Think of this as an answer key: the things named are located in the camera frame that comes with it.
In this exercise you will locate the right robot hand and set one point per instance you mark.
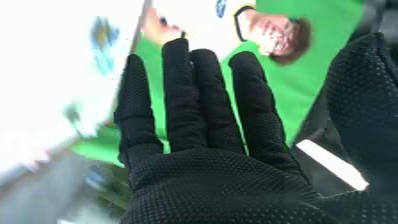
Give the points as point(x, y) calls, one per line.
point(223, 186)

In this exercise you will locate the person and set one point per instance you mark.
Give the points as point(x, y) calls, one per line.
point(268, 31)

